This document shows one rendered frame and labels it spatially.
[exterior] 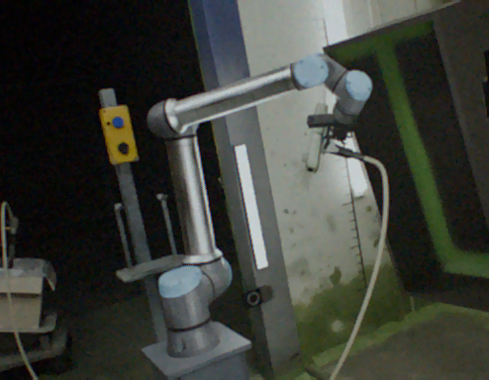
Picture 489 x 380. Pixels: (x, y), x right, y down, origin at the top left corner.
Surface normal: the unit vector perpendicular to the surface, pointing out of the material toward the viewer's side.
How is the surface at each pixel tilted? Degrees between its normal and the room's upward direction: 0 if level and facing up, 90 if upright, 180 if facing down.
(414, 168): 90
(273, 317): 90
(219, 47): 90
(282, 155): 90
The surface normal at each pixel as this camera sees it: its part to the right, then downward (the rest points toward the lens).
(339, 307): 0.51, 0.05
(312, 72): -0.21, 0.18
